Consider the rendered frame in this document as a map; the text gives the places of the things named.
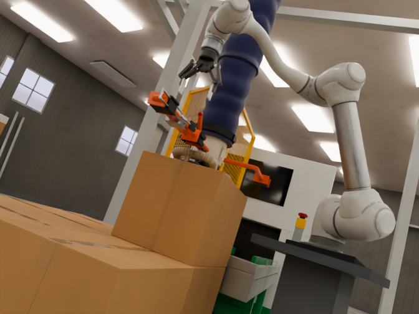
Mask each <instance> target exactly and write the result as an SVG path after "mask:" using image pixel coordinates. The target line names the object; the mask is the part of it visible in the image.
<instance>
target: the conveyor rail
mask: <svg viewBox="0 0 419 314"><path fill-rule="evenodd" d="M279 268H280V267H278V266H275V265H273V266H272V265H268V266H266V265H258V267H257V270H256V274H255V277H254V281H253V285H252V287H251V291H250V294H249V298H248V301H249V300H250V299H252V298H254V297H255V296H256V295H258V294H260V293H261V292H263V291H264V290H265V289H267V288H269V287H270V286H271V285H273V284H275V283H276V279H277V275H278V272H279Z"/></svg>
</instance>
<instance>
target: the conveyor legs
mask: <svg viewBox="0 0 419 314"><path fill-rule="evenodd" d="M266 291H267V289H265V290H264V291H263V292H261V293H260V294H258V296H257V299H256V303H255V306H254V307H253V305H254V301H255V298H256V297H254V298H252V299H250V300H249V301H248V302H247V303H245V302H243V303H241V302H239V301H236V300H233V299H232V298H229V297H226V296H224V295H221V294H218V296H217V297H218V298H221V299H223V300H226V301H227V302H230V303H233V304H235V305H238V306H240V307H242V309H241V313H240V314H251V311H252V312H253V314H260V313H261V309H262V305H263V302H264V298H265V295H266Z"/></svg>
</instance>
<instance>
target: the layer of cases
mask: <svg viewBox="0 0 419 314"><path fill-rule="evenodd" d="M112 230H113V226H112V225H110V224H107V223H104V222H102V221H98V220H96V219H93V218H91V217H88V216H85V215H83V214H78V213H75V212H70V211H65V210H62V209H58V208H54V207H49V206H45V205H41V204H36V203H33V202H28V201H23V200H20V199H16V198H12V197H7V196H3V195H0V314H212V312H213V308H214V305H215V302H216V298H217V296H218V292H219V288H220V286H221V282H222V279H223V275H224V272H225V270H226V267H201V266H190V265H188V264H185V263H183V262H180V261H178V260H175V259H172V258H169V257H167V256H165V255H161V254H159V253H157V252H154V251H152V250H149V249H146V248H144V247H141V246H139V245H136V244H133V243H131V242H128V241H125V240H123V239H120V238H118V237H115V236H113V235H111V233H112Z"/></svg>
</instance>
